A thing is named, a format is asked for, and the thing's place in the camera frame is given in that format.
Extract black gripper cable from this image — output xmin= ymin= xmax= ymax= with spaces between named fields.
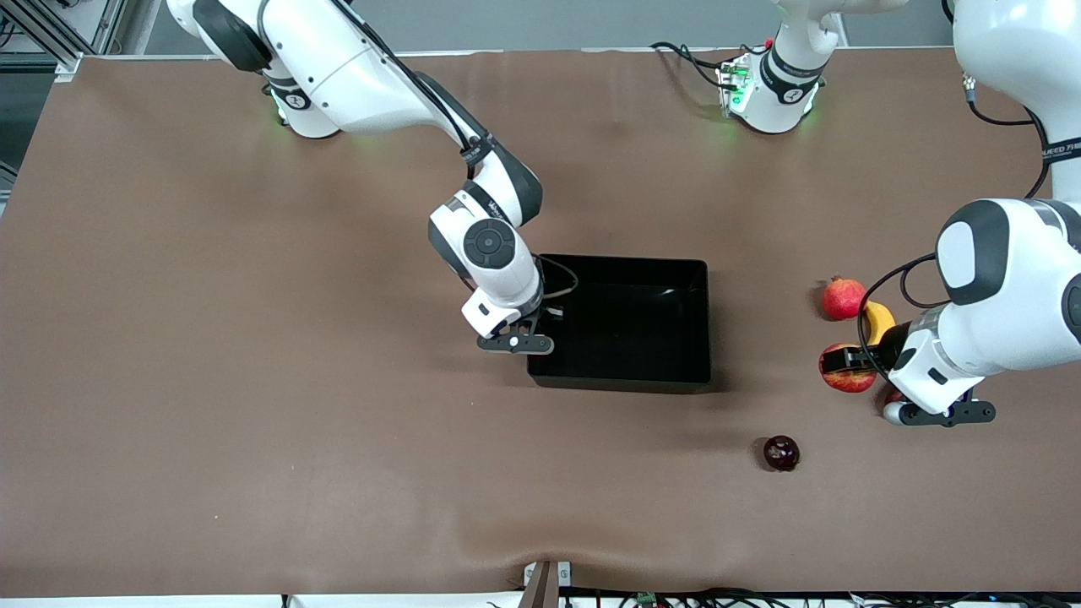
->
xmin=334 ymin=0 xmax=579 ymax=301
xmin=857 ymin=252 xmax=940 ymax=381

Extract yellow banana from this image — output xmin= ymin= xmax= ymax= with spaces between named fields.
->
xmin=861 ymin=301 xmax=896 ymax=347

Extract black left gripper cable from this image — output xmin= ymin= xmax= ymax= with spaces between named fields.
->
xmin=857 ymin=252 xmax=940 ymax=381

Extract aluminium frame profile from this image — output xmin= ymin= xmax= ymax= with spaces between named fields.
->
xmin=0 ymin=0 xmax=128 ymax=81

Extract dark purple plum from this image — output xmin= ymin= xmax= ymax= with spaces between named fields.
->
xmin=763 ymin=435 xmax=801 ymax=472

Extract red pomegranate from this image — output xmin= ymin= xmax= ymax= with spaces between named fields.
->
xmin=822 ymin=276 xmax=868 ymax=322

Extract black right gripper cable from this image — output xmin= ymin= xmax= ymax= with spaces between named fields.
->
xmin=334 ymin=0 xmax=579 ymax=301

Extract large table cover mat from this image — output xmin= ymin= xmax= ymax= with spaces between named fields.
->
xmin=0 ymin=46 xmax=1081 ymax=596

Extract black cables along table edge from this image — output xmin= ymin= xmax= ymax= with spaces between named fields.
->
xmin=486 ymin=587 xmax=1081 ymax=608

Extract black plastic box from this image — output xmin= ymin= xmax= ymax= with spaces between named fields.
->
xmin=527 ymin=253 xmax=712 ymax=395

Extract red yellow apple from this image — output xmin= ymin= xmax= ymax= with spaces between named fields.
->
xmin=818 ymin=343 xmax=879 ymax=394

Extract black left arm base cables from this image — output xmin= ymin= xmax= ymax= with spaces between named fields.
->
xmin=649 ymin=38 xmax=765 ymax=92

